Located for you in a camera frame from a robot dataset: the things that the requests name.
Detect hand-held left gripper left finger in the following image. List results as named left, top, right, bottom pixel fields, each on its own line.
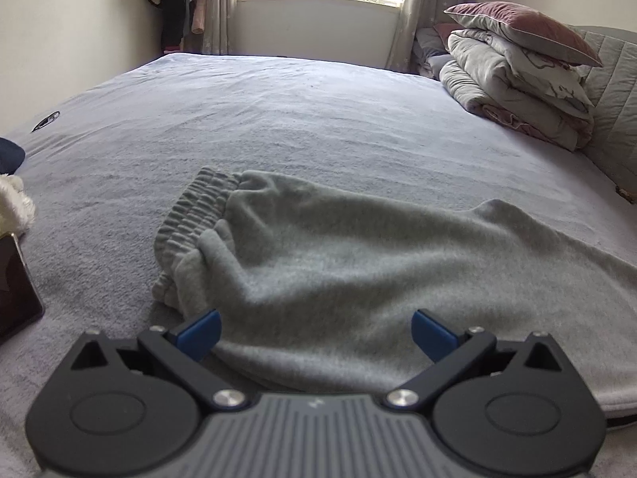
left=70, top=309, right=250, bottom=411

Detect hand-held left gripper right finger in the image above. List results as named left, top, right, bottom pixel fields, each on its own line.
left=383, top=310, right=565, bottom=411

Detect grey sweatpants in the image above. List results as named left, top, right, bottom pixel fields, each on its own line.
left=152, top=167, right=637, bottom=416

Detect hanging dark clothes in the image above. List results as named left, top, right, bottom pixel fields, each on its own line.
left=147, top=0, right=220, bottom=55

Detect black smartphone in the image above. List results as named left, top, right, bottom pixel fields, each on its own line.
left=0, top=231, right=45, bottom=342

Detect white plush toy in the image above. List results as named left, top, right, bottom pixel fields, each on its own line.
left=0, top=174, right=37, bottom=237

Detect folded grey comforter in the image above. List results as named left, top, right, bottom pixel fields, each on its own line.
left=439, top=35, right=595, bottom=150

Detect dark blue pillow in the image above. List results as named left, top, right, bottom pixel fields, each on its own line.
left=0, top=137, right=27, bottom=175

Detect black oval blanket label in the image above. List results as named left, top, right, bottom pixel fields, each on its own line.
left=31, top=111, right=61, bottom=133

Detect white printed quilt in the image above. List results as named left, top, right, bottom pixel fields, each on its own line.
left=448, top=30, right=595, bottom=120

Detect grey pillow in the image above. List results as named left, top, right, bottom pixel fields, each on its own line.
left=414, top=25, right=451, bottom=78

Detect grey quilted headboard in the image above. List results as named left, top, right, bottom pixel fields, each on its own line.
left=567, top=25, right=637, bottom=205

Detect large pink velvet pillow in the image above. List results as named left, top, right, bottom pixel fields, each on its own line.
left=444, top=1, right=603, bottom=67

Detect star-patterned grey curtain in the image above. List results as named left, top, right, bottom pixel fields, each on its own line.
left=387, top=0, right=479, bottom=73
left=204, top=0, right=240, bottom=55

